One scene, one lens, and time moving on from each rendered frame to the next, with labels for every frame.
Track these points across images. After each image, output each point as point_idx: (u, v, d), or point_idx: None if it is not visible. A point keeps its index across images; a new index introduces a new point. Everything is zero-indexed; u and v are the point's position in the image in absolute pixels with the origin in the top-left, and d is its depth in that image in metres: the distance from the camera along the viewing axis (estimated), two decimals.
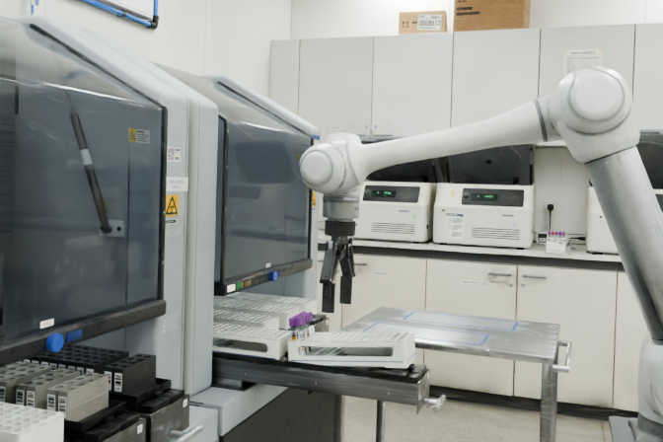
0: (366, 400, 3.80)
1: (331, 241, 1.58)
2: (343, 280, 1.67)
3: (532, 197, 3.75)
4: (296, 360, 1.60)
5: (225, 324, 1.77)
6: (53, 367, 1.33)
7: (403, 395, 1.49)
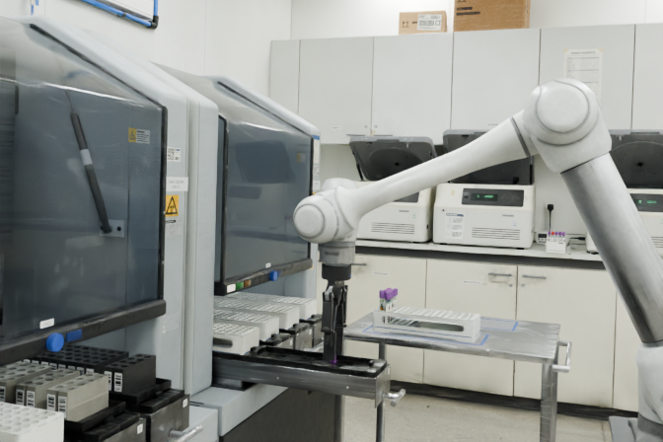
0: (366, 400, 3.80)
1: (343, 281, 1.68)
2: (332, 335, 1.63)
3: (532, 197, 3.75)
4: (380, 327, 1.93)
5: None
6: (53, 367, 1.33)
7: (361, 389, 1.53)
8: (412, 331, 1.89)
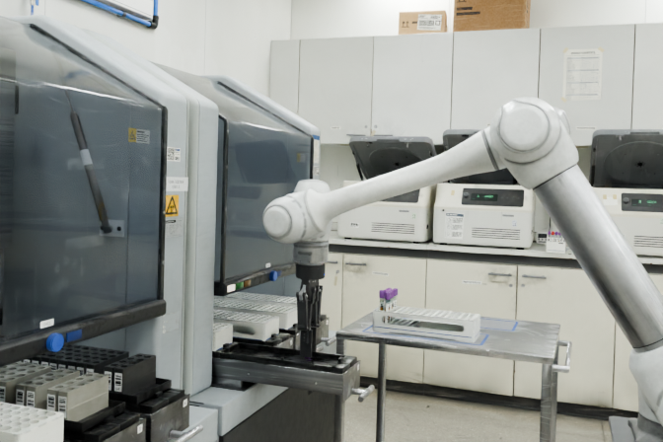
0: (366, 400, 3.80)
1: (318, 280, 1.72)
2: (309, 333, 1.68)
3: (532, 197, 3.75)
4: (380, 327, 1.93)
5: None
6: (53, 367, 1.33)
7: (330, 385, 1.55)
8: (412, 331, 1.89)
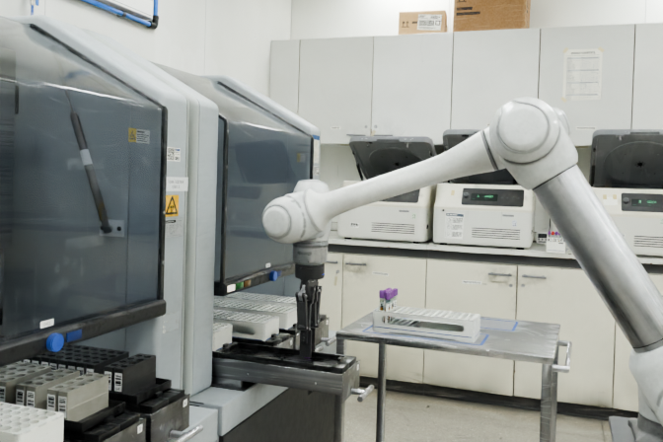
0: (366, 400, 3.80)
1: (318, 280, 1.72)
2: (308, 333, 1.68)
3: (532, 197, 3.75)
4: (380, 327, 1.93)
5: None
6: (53, 367, 1.33)
7: (329, 384, 1.55)
8: (412, 331, 1.89)
